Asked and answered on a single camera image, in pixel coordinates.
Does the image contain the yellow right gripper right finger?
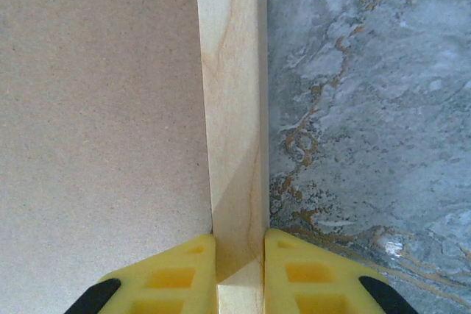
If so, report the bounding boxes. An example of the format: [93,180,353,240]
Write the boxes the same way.
[263,227,420,314]

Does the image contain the brown backing board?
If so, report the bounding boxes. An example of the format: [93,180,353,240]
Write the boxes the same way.
[0,0,215,314]

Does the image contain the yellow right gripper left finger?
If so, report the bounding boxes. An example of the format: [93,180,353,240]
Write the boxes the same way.
[64,233,217,314]

